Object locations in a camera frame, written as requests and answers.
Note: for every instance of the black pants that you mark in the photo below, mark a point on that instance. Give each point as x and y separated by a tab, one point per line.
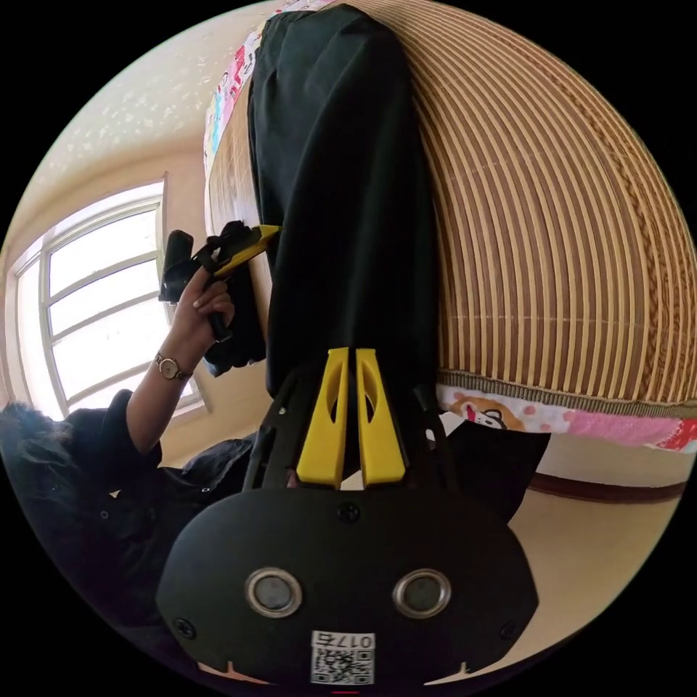
337	190

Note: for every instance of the person's left forearm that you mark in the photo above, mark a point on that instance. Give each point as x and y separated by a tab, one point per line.
158	403

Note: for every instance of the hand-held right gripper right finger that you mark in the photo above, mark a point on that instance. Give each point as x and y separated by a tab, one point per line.
384	446

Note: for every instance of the window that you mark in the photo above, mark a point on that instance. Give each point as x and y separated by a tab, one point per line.
98	299

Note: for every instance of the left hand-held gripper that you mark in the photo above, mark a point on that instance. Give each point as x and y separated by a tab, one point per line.
182	275

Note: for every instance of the bed with woven mat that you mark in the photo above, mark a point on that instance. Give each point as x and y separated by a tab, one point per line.
544	245

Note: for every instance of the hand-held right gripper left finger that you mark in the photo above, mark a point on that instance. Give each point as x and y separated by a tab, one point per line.
321	441

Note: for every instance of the person's body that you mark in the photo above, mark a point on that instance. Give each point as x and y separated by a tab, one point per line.
109	517

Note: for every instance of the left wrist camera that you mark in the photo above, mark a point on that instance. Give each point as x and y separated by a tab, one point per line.
179	248

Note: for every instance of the person's left hand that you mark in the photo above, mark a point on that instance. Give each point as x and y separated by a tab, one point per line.
204	321

